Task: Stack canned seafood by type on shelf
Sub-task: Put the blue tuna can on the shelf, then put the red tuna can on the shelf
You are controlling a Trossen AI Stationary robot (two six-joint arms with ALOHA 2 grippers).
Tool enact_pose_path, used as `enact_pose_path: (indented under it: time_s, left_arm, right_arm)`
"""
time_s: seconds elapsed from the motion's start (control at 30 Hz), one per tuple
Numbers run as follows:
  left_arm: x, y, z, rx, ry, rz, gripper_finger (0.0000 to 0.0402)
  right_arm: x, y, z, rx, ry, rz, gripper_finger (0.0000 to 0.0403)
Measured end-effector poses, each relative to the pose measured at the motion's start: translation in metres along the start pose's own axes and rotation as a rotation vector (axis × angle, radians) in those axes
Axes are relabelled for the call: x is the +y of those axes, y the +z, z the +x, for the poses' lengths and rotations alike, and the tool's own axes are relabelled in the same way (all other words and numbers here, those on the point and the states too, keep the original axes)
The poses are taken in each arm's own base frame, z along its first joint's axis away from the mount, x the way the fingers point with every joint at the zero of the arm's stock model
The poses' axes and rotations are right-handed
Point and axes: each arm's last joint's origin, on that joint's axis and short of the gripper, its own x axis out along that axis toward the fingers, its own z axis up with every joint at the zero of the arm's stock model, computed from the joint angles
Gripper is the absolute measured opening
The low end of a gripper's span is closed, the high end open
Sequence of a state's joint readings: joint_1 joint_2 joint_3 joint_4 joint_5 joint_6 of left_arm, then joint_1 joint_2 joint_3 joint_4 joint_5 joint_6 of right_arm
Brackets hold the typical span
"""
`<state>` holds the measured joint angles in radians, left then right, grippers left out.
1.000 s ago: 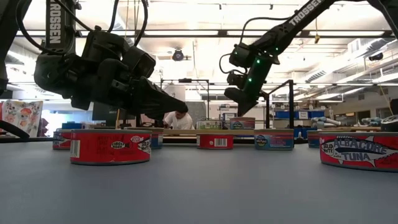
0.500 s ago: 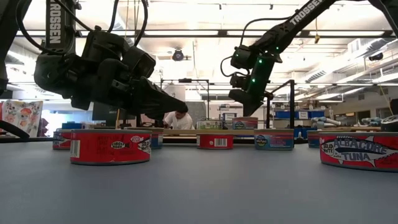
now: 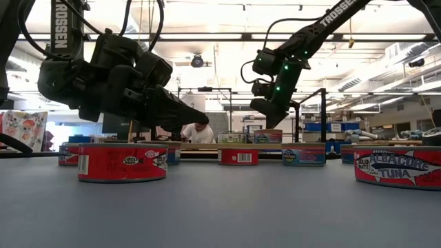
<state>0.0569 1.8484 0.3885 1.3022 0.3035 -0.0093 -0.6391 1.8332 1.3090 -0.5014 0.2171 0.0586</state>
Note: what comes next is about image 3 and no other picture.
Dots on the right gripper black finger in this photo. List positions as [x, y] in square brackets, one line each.
[279, 115]
[265, 106]

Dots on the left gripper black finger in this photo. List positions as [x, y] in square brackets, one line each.
[172, 126]
[179, 112]

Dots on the green label tuna can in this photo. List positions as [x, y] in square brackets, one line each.
[232, 138]

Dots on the red albacore tuna can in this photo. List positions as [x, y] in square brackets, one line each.
[396, 168]
[237, 157]
[67, 156]
[117, 165]

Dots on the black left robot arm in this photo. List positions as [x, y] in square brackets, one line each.
[65, 31]

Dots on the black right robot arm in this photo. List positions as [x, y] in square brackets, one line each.
[330, 17]

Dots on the black computer monitor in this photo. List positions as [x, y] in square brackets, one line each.
[113, 126]

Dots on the person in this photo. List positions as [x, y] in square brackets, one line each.
[200, 135]

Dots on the blue crate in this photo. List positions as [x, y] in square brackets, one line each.
[79, 138]

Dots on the blue bin white print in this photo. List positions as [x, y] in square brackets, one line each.
[332, 149]

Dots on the blue storage bins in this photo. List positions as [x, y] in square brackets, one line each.
[348, 126]

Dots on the blue table mat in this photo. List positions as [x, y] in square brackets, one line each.
[220, 213]

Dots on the colourful printed cloth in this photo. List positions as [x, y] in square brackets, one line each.
[24, 129]

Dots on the white ceiling air vent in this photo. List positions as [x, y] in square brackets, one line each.
[392, 51]

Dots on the wooden workbench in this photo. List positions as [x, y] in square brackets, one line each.
[389, 142]

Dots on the black ceiling projector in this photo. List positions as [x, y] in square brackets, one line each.
[417, 62]

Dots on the black round object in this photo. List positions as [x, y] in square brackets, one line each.
[432, 137]

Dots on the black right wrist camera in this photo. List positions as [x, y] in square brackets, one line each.
[262, 89]

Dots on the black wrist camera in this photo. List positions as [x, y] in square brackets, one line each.
[262, 89]
[155, 69]

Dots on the white sign blue frame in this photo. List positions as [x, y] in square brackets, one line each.
[250, 129]

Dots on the thin black gantry frame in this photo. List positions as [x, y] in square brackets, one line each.
[206, 89]

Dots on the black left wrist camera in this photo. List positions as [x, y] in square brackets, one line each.
[155, 69]

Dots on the black ceiling dome camera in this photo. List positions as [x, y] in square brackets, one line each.
[197, 62]

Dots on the black table frame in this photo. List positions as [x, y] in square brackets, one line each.
[34, 155]

